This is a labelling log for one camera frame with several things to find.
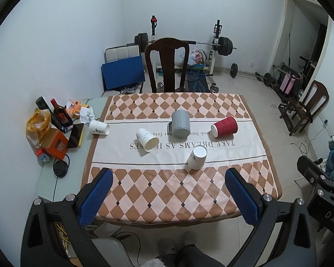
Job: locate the blue folded mat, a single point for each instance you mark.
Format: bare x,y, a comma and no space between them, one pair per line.
122,73

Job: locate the dark bottle with red cap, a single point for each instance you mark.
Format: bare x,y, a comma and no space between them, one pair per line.
61,114

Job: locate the red ripple paper cup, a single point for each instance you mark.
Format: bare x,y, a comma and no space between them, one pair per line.
225,127

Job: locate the white red plastic bag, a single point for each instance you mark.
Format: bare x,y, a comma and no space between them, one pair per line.
193,57

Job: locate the grey ribbed mug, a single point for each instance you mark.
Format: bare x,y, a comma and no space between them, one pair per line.
179,126

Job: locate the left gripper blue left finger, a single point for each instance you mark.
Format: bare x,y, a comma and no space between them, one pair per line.
41,245

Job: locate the black yellow flat box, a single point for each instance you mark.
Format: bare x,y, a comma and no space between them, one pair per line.
75,136

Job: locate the white padded bench cushion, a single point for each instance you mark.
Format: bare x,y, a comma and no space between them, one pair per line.
120,53

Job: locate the dark wooden chair at right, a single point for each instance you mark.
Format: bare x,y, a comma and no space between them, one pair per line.
297,114

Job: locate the white paper cup with birds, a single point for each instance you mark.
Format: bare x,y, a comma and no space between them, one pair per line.
197,157

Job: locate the white weight bench rack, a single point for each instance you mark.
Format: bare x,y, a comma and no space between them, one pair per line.
220,45

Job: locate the orange box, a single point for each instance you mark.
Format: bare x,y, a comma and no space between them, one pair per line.
55,143

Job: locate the black computer mouse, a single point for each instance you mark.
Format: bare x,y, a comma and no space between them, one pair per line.
60,168

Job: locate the white paper cup at edge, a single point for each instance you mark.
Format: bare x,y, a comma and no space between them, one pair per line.
98,128

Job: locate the dark wooden chair behind table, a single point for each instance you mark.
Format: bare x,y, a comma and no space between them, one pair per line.
166,48

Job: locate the checkered brown pink tablecloth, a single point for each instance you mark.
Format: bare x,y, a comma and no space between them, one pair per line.
158,187

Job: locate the white paper cup lying open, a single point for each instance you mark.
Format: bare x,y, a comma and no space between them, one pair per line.
148,141

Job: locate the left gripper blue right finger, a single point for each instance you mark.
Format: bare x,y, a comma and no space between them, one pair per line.
295,243

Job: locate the yellow plastic bag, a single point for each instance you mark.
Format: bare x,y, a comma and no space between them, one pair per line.
37,126

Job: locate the crumpled white paper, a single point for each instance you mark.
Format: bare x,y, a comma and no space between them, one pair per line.
86,115

